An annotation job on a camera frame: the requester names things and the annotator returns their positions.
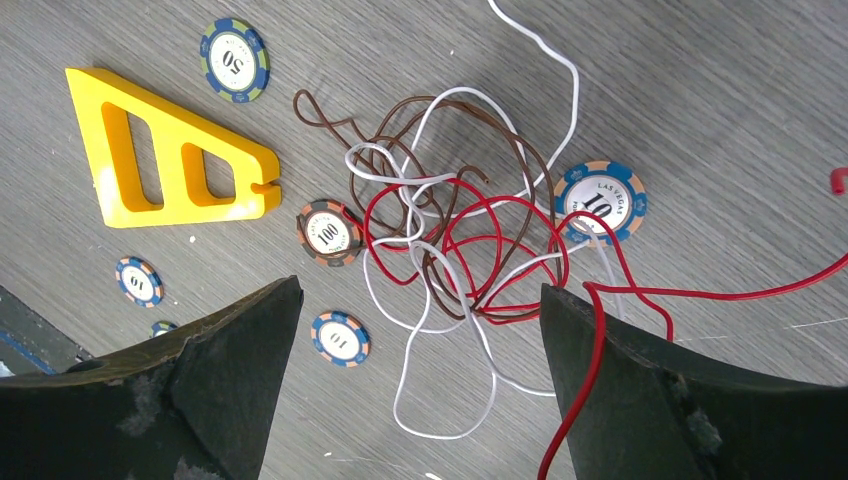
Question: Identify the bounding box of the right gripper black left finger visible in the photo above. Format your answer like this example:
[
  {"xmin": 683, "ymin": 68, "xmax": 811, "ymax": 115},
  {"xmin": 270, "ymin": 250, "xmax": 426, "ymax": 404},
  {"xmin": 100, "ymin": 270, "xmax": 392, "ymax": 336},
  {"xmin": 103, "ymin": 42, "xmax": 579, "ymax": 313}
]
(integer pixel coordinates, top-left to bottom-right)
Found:
[{"xmin": 1, "ymin": 276, "xmax": 303, "ymax": 479}]

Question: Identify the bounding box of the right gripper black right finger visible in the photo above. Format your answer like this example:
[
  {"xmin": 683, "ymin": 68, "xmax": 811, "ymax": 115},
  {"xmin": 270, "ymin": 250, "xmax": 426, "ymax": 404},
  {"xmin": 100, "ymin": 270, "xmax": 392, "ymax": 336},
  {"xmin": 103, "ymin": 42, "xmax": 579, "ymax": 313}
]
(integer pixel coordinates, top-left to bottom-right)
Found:
[{"xmin": 567, "ymin": 317, "xmax": 847, "ymax": 479}]

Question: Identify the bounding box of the dark chip lowest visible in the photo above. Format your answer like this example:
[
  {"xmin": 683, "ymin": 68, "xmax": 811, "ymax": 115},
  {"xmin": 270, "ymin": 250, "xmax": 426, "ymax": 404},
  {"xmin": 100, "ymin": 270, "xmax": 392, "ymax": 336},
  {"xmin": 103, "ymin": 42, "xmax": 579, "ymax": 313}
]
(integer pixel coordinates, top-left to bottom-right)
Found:
[{"xmin": 150, "ymin": 321, "xmax": 178, "ymax": 338}]

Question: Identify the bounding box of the dark chip lower left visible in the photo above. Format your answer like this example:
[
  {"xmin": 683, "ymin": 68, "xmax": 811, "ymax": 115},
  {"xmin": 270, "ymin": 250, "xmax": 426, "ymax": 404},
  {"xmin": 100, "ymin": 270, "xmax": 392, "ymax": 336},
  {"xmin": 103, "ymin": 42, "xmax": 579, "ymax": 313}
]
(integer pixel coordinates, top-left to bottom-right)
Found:
[{"xmin": 115, "ymin": 256, "xmax": 164, "ymax": 308}]

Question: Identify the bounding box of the dark chip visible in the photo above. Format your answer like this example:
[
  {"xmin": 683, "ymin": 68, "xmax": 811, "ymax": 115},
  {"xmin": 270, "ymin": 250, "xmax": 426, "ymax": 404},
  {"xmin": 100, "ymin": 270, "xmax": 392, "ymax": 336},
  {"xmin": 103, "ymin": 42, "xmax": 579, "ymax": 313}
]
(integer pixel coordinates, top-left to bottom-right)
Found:
[
  {"xmin": 311, "ymin": 310, "xmax": 371, "ymax": 368},
  {"xmin": 115, "ymin": 256, "xmax": 164, "ymax": 308},
  {"xmin": 199, "ymin": 18, "xmax": 270, "ymax": 103},
  {"xmin": 553, "ymin": 160, "xmax": 649, "ymax": 248}
]

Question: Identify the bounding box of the dark chip middle right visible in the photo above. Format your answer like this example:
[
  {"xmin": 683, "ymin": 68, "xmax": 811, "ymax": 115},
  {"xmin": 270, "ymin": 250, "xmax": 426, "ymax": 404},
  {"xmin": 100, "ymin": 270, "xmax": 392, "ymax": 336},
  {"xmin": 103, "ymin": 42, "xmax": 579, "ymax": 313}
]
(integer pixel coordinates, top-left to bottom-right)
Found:
[{"xmin": 311, "ymin": 310, "xmax": 371, "ymax": 368}]

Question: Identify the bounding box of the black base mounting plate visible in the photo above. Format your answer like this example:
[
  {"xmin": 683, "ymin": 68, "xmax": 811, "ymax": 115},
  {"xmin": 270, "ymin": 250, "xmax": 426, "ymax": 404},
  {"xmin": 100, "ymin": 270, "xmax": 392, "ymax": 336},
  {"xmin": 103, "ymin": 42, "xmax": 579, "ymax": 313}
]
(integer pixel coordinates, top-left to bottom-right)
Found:
[{"xmin": 1, "ymin": 287, "xmax": 92, "ymax": 376}]

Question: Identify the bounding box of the dark chip upper right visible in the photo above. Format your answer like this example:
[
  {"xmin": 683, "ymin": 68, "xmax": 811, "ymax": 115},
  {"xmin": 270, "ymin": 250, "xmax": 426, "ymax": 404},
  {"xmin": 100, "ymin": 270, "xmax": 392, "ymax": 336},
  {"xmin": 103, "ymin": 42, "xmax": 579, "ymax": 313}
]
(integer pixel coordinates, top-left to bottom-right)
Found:
[{"xmin": 553, "ymin": 160, "xmax": 649, "ymax": 248}]

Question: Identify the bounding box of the dark chip upper left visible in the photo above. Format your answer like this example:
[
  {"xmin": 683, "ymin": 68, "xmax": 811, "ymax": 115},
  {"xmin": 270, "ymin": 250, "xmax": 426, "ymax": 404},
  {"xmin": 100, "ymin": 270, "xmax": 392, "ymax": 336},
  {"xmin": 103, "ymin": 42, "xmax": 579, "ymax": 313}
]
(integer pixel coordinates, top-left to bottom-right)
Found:
[{"xmin": 199, "ymin": 18, "xmax": 270, "ymax": 103}]

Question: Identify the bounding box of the yellow triangular plastic frame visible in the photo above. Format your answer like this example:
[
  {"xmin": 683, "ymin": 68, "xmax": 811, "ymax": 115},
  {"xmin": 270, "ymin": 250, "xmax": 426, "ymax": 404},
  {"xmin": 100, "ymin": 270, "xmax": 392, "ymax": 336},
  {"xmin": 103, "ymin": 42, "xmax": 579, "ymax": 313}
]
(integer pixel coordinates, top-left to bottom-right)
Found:
[{"xmin": 65, "ymin": 67, "xmax": 283, "ymax": 228}]

